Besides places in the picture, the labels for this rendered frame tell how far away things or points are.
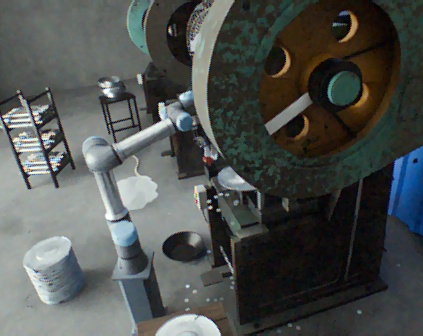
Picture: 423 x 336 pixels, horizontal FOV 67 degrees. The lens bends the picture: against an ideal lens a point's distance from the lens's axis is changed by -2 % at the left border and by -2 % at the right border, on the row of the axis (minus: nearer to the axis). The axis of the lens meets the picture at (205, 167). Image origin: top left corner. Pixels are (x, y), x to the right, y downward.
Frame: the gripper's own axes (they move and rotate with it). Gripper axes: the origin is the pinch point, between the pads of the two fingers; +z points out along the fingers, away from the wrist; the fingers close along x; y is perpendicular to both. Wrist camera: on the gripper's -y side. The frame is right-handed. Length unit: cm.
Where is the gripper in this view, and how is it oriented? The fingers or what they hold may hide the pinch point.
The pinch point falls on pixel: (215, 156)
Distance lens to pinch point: 167.9
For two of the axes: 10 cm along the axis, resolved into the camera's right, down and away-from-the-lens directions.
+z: 3.8, 8.7, 3.1
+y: -4.4, 4.7, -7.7
